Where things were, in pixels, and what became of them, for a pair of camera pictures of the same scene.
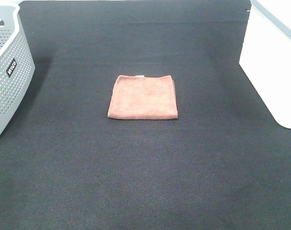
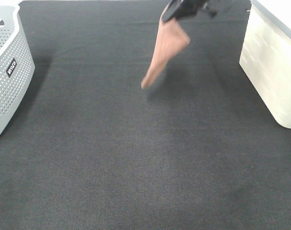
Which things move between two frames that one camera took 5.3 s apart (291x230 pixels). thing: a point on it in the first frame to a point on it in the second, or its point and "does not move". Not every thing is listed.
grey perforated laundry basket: (13, 64) does not move
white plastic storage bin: (269, 56) does not move
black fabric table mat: (61, 163) does not move
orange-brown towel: (144, 97) to (171, 38)
